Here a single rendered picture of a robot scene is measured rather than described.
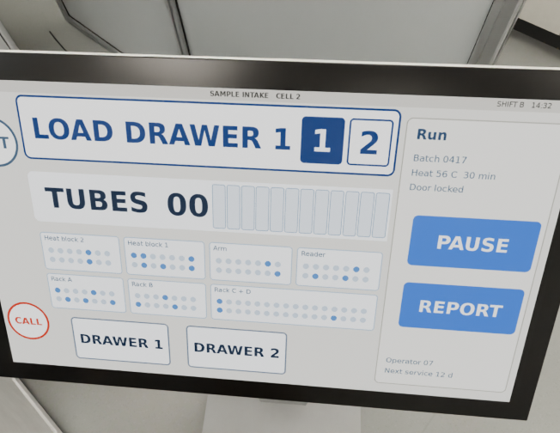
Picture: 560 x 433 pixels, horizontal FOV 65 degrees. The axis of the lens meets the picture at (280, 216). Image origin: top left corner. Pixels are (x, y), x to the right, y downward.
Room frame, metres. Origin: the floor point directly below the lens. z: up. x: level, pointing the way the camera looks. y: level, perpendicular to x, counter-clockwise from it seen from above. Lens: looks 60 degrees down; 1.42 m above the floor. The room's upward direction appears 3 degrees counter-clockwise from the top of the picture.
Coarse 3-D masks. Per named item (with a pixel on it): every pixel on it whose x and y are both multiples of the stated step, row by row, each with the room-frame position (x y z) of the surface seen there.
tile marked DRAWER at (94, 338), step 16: (80, 320) 0.13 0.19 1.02; (96, 320) 0.13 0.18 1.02; (112, 320) 0.13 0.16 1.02; (128, 320) 0.13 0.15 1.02; (80, 336) 0.12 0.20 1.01; (96, 336) 0.12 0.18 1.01; (112, 336) 0.12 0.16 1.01; (128, 336) 0.12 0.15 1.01; (144, 336) 0.12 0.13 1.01; (160, 336) 0.12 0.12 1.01; (80, 352) 0.11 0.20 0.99; (96, 352) 0.11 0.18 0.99; (112, 352) 0.11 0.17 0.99; (128, 352) 0.11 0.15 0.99; (144, 352) 0.10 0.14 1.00; (160, 352) 0.10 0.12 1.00
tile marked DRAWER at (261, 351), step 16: (192, 336) 0.11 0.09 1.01; (208, 336) 0.11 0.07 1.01; (224, 336) 0.11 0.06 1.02; (240, 336) 0.11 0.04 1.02; (256, 336) 0.11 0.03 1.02; (272, 336) 0.11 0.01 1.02; (192, 352) 0.10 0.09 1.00; (208, 352) 0.10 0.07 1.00; (224, 352) 0.10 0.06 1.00; (240, 352) 0.10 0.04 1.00; (256, 352) 0.10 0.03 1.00; (272, 352) 0.10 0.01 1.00; (208, 368) 0.09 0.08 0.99; (224, 368) 0.09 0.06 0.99; (240, 368) 0.09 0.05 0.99; (256, 368) 0.09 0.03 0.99; (272, 368) 0.08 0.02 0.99
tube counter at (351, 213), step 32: (192, 192) 0.20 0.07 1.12; (224, 192) 0.20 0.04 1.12; (256, 192) 0.20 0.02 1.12; (288, 192) 0.19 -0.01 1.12; (320, 192) 0.19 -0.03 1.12; (352, 192) 0.19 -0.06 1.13; (384, 192) 0.19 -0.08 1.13; (192, 224) 0.18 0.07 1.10; (224, 224) 0.18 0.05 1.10; (256, 224) 0.18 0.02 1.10; (288, 224) 0.18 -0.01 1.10; (320, 224) 0.17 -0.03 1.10; (352, 224) 0.17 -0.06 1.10; (384, 224) 0.17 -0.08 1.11
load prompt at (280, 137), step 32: (32, 96) 0.26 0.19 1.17; (64, 96) 0.26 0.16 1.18; (32, 128) 0.25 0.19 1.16; (64, 128) 0.24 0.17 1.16; (96, 128) 0.24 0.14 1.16; (128, 128) 0.24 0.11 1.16; (160, 128) 0.24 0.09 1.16; (192, 128) 0.23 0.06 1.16; (224, 128) 0.23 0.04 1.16; (256, 128) 0.23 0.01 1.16; (288, 128) 0.23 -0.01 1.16; (320, 128) 0.22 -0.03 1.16; (352, 128) 0.22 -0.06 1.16; (384, 128) 0.22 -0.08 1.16; (64, 160) 0.23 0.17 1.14; (96, 160) 0.23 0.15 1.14; (128, 160) 0.22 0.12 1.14; (160, 160) 0.22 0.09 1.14; (192, 160) 0.22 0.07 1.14; (224, 160) 0.22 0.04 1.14; (256, 160) 0.21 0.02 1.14; (288, 160) 0.21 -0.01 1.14; (320, 160) 0.21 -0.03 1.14; (352, 160) 0.21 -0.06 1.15; (384, 160) 0.20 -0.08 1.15
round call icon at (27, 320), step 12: (12, 300) 0.15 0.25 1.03; (12, 312) 0.14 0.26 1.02; (24, 312) 0.14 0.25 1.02; (36, 312) 0.14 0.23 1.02; (48, 312) 0.14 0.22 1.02; (12, 324) 0.13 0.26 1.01; (24, 324) 0.13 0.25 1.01; (36, 324) 0.13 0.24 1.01; (48, 324) 0.13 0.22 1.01; (12, 336) 0.13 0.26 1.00; (24, 336) 0.13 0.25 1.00; (36, 336) 0.12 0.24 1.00; (48, 336) 0.12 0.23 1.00
